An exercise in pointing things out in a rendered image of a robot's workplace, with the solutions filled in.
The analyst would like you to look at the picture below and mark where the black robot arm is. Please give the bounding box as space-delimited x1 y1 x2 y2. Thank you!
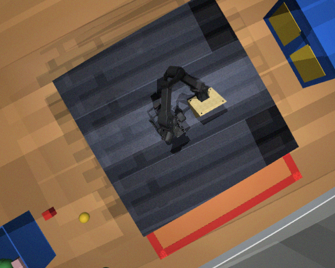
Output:
157 66 210 143

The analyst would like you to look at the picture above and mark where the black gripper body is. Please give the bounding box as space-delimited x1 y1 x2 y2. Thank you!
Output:
157 111 186 137

